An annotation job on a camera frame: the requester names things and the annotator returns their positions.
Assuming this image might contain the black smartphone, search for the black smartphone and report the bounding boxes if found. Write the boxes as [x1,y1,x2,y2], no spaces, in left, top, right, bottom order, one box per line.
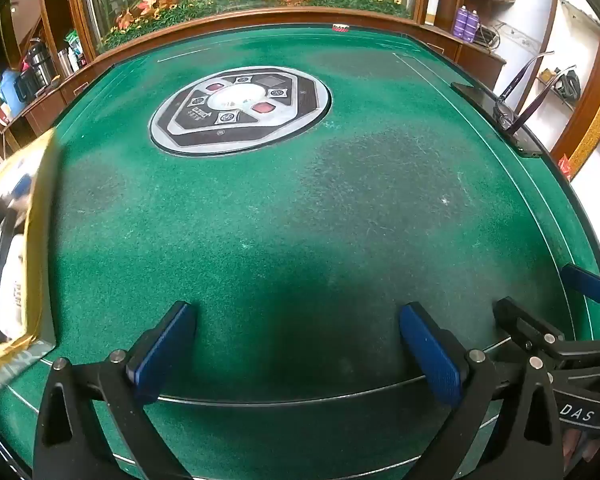
[451,81,545,159]

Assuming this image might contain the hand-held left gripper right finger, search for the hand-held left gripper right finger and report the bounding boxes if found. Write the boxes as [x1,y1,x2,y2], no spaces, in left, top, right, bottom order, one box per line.
[399,301,564,480]

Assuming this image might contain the wooden sideboard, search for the wooden sideboard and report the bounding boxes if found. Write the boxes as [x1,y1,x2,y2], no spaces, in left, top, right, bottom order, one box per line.
[0,55,103,148]

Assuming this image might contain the black thermos jug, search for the black thermos jug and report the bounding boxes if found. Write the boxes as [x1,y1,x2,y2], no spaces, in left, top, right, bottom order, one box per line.
[26,39,57,83]

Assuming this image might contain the gold cardboard box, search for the gold cardboard box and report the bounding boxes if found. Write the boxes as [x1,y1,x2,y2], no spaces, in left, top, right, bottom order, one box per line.
[0,127,63,401]

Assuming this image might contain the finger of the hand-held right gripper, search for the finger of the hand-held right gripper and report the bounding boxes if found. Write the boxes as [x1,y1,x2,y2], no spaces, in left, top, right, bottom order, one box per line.
[561,263,600,306]
[494,297,600,386]

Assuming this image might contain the wooden cabinet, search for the wooden cabinet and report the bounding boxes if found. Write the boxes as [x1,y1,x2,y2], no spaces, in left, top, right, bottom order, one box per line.
[422,22,508,92]

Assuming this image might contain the blue plastic container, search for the blue plastic container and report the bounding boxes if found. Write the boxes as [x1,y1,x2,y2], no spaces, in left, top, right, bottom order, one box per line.
[0,70,27,117]

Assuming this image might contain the black eyeglasses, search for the black eyeglasses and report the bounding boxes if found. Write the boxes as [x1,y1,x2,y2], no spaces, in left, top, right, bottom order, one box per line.
[494,51,579,137]

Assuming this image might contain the grey cable coil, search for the grey cable coil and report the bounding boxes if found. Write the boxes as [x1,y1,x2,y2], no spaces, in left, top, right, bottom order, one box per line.
[475,24,502,47]

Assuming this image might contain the small wall shelf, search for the small wall shelf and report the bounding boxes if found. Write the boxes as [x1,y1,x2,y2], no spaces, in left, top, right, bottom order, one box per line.
[535,75,578,111]

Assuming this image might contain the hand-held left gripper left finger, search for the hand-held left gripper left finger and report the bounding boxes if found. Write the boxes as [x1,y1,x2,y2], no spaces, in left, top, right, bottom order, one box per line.
[32,301,197,480]

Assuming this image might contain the silver metal cup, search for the silver metal cup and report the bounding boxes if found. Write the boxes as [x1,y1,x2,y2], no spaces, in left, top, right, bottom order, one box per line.
[56,47,79,75]

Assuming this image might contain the round table control panel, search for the round table control panel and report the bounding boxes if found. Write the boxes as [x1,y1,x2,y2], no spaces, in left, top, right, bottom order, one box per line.
[149,66,332,155]

